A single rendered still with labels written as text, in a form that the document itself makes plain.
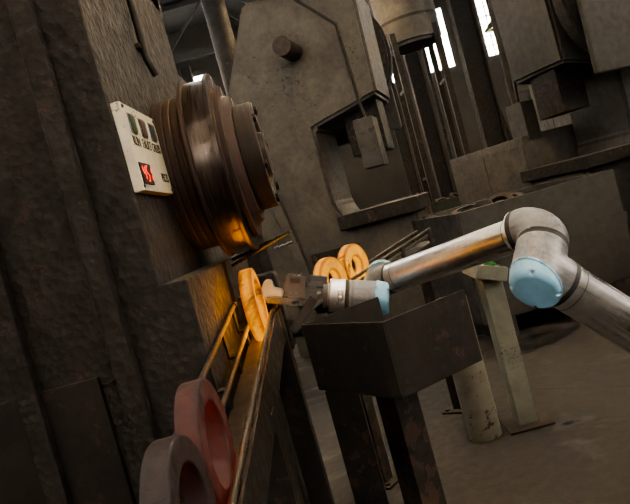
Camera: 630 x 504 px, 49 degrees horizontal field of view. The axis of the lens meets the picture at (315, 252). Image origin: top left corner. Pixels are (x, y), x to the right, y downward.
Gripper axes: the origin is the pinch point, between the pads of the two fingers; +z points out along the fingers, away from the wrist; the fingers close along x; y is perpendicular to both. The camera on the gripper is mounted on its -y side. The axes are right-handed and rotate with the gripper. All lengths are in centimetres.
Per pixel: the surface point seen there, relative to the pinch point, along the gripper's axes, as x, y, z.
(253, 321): 24.2, -2.3, -2.5
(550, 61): -300, 136, -167
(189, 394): 100, 0, -2
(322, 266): -37.7, 6.9, -18.1
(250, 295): 24.1, 3.9, -1.5
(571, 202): -205, 37, -155
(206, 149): 27.9, 37.6, 9.7
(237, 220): 23.4, 21.5, 2.5
